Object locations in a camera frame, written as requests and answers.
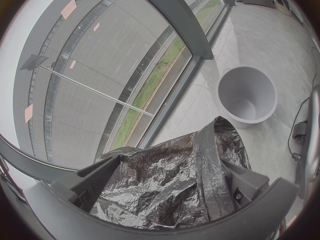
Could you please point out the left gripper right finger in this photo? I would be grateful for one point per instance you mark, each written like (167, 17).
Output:
(247, 184)

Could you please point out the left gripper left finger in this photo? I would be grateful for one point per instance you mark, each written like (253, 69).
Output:
(87, 184)

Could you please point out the black plastic bag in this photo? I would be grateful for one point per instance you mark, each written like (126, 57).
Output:
(162, 179)

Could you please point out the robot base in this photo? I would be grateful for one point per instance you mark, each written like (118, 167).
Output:
(312, 134)

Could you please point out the white trash bin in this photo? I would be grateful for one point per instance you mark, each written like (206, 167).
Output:
(250, 89)

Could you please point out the window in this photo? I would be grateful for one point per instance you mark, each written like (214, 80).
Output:
(100, 59)

